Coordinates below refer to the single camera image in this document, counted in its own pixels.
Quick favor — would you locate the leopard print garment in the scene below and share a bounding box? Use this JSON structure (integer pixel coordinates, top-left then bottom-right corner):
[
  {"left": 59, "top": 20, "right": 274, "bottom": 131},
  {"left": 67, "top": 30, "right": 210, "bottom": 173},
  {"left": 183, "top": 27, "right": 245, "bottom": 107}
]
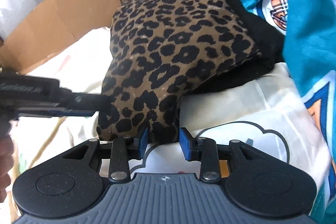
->
[{"left": 96, "top": 0, "right": 263, "bottom": 144}]

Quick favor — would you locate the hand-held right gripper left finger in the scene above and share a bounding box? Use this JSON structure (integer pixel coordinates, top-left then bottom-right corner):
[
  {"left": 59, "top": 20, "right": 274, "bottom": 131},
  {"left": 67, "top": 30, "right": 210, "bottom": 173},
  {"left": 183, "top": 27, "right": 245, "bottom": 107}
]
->
[{"left": 62, "top": 126, "right": 151, "bottom": 183}]

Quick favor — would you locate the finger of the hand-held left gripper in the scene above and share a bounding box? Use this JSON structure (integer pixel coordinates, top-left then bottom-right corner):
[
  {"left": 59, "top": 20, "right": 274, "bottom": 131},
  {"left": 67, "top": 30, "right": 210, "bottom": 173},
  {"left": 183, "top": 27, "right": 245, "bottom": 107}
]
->
[
  {"left": 52, "top": 109, "right": 95, "bottom": 118},
  {"left": 60, "top": 92, "right": 113, "bottom": 112}
]

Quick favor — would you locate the teal printed cloth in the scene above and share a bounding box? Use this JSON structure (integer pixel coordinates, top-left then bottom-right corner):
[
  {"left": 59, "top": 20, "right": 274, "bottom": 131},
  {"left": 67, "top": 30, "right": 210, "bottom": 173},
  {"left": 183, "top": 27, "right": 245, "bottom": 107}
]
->
[{"left": 232, "top": 0, "right": 336, "bottom": 224}]

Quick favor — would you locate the bear print bed sheet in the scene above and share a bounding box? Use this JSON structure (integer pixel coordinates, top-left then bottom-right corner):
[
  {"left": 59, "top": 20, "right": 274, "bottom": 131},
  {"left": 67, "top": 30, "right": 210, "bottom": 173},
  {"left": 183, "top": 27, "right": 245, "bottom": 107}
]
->
[{"left": 10, "top": 27, "right": 331, "bottom": 188}]

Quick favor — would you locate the folded black garment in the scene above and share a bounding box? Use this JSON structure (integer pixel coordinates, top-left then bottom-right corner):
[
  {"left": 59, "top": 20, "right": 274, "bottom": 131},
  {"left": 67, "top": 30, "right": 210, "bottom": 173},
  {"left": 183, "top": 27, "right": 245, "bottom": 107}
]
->
[{"left": 189, "top": 0, "right": 286, "bottom": 96}]

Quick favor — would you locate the person's left hand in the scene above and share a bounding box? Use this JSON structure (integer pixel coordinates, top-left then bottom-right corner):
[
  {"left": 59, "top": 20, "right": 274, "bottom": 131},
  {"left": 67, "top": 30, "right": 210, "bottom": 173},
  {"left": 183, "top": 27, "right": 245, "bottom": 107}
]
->
[{"left": 0, "top": 135, "right": 15, "bottom": 198}]

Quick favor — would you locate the brown cardboard sheet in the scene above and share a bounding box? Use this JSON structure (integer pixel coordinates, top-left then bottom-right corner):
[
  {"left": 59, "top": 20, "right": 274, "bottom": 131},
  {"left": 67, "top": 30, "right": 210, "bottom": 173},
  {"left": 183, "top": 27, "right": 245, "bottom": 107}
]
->
[{"left": 0, "top": 0, "right": 126, "bottom": 75}]

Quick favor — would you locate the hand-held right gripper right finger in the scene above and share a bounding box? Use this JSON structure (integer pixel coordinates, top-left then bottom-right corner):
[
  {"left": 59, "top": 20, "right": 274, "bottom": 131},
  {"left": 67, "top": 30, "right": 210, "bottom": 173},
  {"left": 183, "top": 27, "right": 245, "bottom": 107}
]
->
[{"left": 179, "top": 127, "right": 265, "bottom": 183}]

